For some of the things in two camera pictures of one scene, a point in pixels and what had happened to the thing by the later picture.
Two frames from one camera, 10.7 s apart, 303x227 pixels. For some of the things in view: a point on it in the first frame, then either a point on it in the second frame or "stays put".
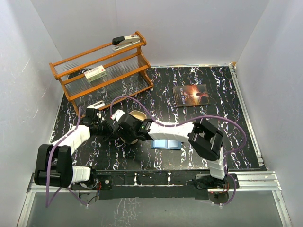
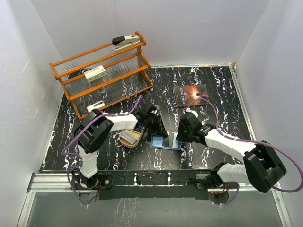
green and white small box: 95,74 stays put
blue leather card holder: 166,144 stays put
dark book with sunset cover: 193,95 stays put
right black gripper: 122,133 → 180,136
